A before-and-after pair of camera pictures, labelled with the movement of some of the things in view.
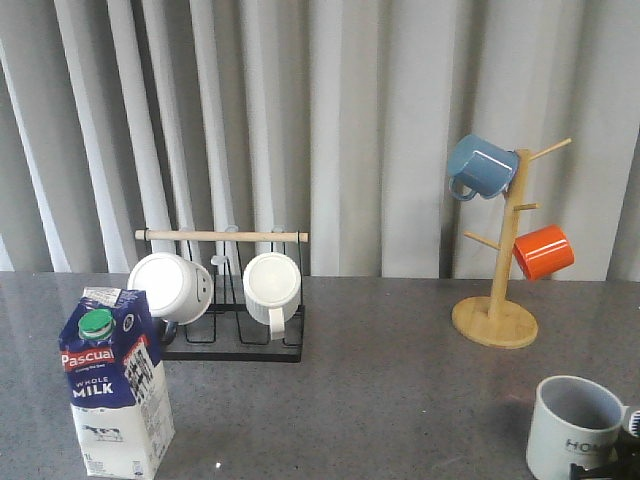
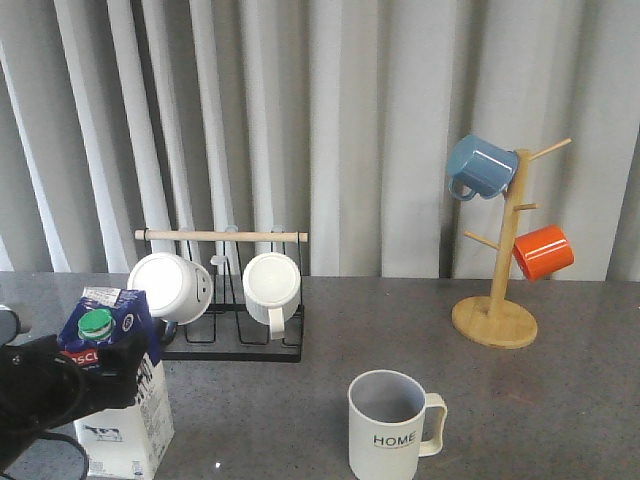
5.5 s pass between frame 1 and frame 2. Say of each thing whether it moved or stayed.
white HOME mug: moved
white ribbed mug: stayed
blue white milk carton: stayed
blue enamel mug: stayed
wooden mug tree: stayed
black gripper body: moved
